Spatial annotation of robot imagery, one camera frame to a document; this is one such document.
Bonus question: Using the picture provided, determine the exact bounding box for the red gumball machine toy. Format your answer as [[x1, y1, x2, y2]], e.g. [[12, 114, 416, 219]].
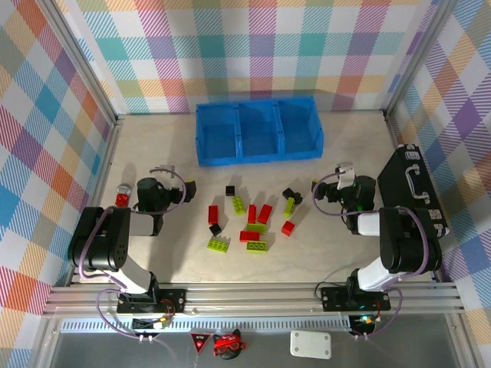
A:
[[116, 183, 132, 209]]

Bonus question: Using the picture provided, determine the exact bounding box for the black hard case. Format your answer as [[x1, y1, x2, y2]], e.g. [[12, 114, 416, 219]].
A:
[[377, 144, 450, 238]]

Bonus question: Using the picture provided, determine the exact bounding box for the red triangle sticker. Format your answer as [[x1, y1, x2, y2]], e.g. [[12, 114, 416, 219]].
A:
[[189, 332, 210, 356]]

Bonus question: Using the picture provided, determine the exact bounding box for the white rectangular plate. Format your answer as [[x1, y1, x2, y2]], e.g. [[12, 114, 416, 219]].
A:
[[289, 330, 333, 360]]

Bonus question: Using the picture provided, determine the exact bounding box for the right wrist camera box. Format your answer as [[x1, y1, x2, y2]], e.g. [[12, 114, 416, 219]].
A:
[[335, 162, 354, 189]]

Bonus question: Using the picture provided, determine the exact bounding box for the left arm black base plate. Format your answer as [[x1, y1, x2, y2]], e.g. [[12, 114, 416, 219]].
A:
[[116, 289, 188, 314]]

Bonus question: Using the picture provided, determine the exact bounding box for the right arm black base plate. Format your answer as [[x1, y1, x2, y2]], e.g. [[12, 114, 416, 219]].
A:
[[320, 285, 392, 312]]

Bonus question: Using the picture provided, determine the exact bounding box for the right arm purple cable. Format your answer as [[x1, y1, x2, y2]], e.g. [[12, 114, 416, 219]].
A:
[[312, 171, 429, 340]]

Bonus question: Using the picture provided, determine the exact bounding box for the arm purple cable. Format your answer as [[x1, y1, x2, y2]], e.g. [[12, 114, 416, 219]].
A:
[[78, 167, 192, 360], [312, 171, 429, 340]]

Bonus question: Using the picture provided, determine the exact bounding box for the aluminium cross rail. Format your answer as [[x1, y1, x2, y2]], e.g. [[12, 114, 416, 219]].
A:
[[41, 282, 467, 318]]

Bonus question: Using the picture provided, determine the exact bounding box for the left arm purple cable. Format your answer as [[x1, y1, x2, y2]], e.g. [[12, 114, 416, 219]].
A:
[[78, 167, 192, 360]]

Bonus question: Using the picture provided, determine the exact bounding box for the slotted grey cable duct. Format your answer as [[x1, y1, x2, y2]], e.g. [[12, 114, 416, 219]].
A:
[[60, 316, 353, 334]]

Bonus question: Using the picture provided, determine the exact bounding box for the aluminium corner post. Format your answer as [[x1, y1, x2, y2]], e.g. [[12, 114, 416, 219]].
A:
[[36, 0, 126, 130], [383, 0, 461, 120]]

